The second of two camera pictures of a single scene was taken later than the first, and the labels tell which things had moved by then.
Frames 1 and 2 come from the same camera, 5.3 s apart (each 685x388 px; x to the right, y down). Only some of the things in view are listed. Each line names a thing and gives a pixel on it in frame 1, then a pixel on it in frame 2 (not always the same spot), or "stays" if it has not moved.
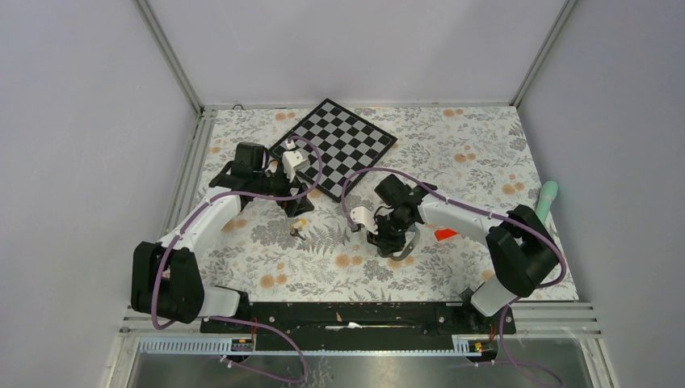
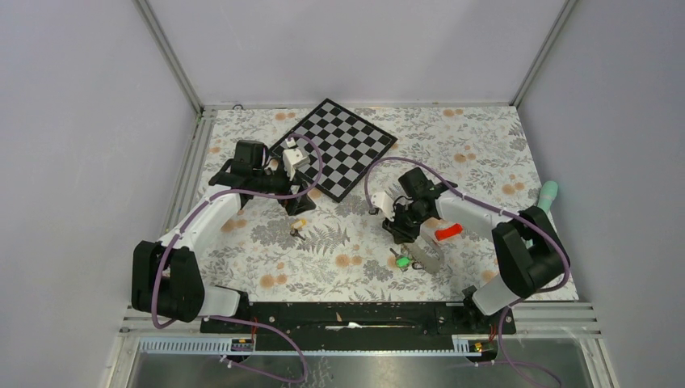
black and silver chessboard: x=349 y=146 stays
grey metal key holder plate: x=409 y=246 -> x=426 y=254
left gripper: x=304 y=204 stays
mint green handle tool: x=548 y=193 stays
